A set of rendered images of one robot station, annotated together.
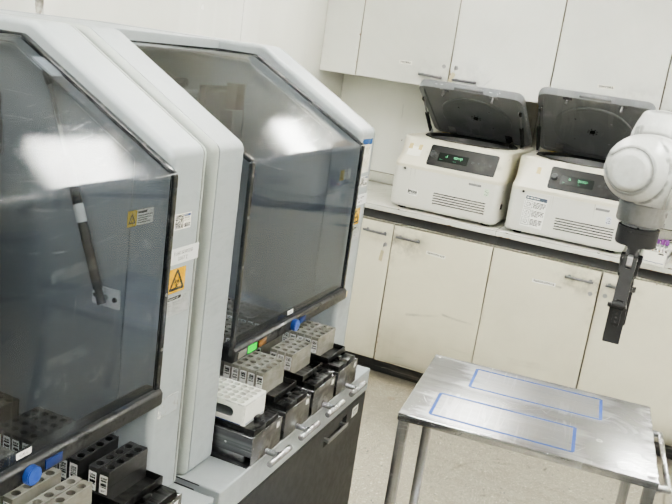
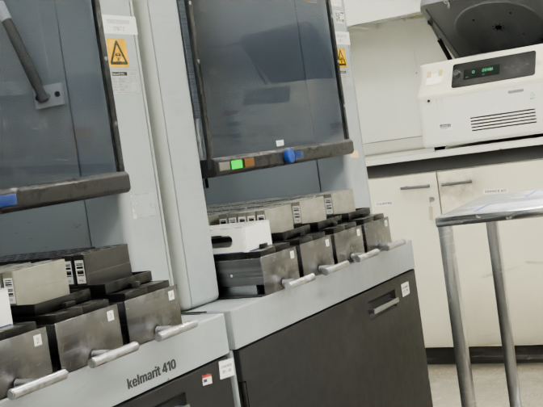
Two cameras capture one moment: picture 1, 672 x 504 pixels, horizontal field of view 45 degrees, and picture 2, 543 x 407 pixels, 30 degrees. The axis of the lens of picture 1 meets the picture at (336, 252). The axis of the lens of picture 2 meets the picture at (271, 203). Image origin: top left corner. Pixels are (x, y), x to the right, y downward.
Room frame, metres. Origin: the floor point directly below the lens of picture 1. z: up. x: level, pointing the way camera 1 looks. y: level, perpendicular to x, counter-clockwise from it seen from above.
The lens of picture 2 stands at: (-0.24, -0.17, 1.00)
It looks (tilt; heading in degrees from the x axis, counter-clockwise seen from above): 3 degrees down; 8
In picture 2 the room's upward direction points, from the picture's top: 8 degrees counter-clockwise
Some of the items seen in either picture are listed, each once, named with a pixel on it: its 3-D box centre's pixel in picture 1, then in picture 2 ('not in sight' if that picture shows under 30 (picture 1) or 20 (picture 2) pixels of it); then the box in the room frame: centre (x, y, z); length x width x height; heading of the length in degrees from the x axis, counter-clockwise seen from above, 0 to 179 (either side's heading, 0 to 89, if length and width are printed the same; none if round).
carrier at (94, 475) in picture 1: (113, 469); (92, 269); (1.31, 0.35, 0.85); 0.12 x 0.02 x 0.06; 156
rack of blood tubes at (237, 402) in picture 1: (199, 392); (195, 245); (1.71, 0.27, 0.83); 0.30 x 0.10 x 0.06; 68
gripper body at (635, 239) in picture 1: (633, 248); not in sight; (1.48, -0.55, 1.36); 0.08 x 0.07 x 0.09; 158
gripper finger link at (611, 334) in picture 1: (614, 324); not in sight; (1.42, -0.53, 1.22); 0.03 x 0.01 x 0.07; 68
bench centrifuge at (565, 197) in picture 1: (584, 165); not in sight; (3.95, -1.14, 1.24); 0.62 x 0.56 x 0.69; 158
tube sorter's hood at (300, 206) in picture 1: (221, 182); (173, 35); (1.97, 0.31, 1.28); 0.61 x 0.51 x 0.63; 158
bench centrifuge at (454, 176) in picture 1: (468, 148); (500, 64); (4.16, -0.60, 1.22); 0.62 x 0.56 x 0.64; 156
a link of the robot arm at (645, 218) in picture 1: (642, 210); not in sight; (1.48, -0.55, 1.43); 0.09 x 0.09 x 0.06
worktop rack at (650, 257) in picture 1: (658, 253); not in sight; (3.60, -1.46, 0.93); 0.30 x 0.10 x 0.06; 152
